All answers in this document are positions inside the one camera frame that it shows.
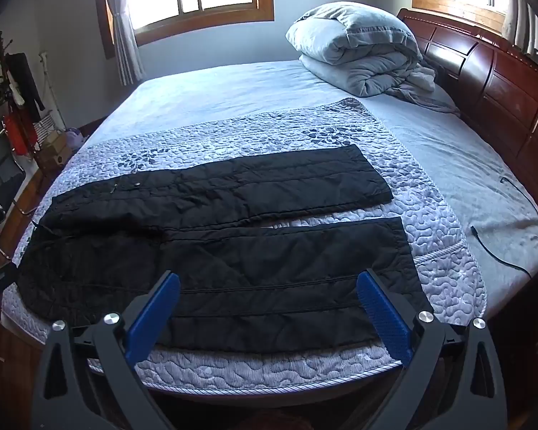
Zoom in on wooden coat rack with clothes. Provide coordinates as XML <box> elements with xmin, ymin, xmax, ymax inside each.
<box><xmin>0</xmin><ymin>31</ymin><xmax>45</xmax><ymax>156</ymax></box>

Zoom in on light blue bed sheet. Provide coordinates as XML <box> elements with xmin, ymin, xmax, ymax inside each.
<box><xmin>63</xmin><ymin>61</ymin><xmax>538</xmax><ymax>319</ymax></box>

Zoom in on folded grey blue duvet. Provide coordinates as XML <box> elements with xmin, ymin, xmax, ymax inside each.
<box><xmin>285</xmin><ymin>1</ymin><xmax>460</xmax><ymax>115</ymax></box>

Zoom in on black quilted pants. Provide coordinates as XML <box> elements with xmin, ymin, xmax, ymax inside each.
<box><xmin>17</xmin><ymin>145</ymin><xmax>429</xmax><ymax>353</ymax></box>

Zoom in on grey headboard window curtain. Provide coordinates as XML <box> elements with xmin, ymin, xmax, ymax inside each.
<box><xmin>502</xmin><ymin>0</ymin><xmax>538</xmax><ymax>64</ymax></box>

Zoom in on white wire rack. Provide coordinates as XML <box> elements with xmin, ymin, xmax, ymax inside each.
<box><xmin>34</xmin><ymin>52</ymin><xmax>67</xmax><ymax>145</ymax></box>

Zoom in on grey patterned quilted bedspread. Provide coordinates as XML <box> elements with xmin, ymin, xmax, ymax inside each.
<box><xmin>3</xmin><ymin>98</ymin><xmax>487</xmax><ymax>397</ymax></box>

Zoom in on dark red wooden headboard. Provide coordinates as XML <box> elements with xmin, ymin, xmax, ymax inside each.
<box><xmin>397</xmin><ymin>8</ymin><xmax>538</xmax><ymax>204</ymax></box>

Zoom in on black charging cable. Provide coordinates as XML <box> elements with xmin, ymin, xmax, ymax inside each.
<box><xmin>469</xmin><ymin>176</ymin><xmax>538</xmax><ymax>280</ymax></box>

